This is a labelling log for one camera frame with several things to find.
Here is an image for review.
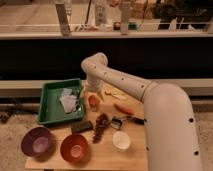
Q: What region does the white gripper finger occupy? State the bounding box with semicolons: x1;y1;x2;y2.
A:
83;90;88;99
98;91;104;101

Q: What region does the orange red apple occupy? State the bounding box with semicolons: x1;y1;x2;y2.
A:
88;95;100;112

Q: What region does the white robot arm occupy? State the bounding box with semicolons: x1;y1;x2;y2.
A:
81;52;203;171

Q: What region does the metal measuring cup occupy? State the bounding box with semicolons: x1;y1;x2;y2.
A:
109;116;144;130

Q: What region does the white small cup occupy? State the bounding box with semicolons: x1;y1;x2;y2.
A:
112;131;131;150

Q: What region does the yellow banana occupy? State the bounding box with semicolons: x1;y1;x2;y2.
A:
104;91;127;100

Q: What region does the clear crumpled plastic bag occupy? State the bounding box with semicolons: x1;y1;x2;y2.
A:
59;88;79;113

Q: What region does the green plastic tray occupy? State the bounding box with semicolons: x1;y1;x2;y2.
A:
38;78;84;126

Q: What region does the brown grape bunch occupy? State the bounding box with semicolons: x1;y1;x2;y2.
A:
93;113;109;143

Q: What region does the dark green sponge block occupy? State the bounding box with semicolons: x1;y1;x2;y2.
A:
71;121;93;133

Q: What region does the wooden board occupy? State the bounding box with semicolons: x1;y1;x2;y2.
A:
24;83;148;171

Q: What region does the orange bowl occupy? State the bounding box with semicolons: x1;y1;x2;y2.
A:
60;134;88;163

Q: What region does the purple bowl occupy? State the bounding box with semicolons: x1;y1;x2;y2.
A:
21;127;53;157

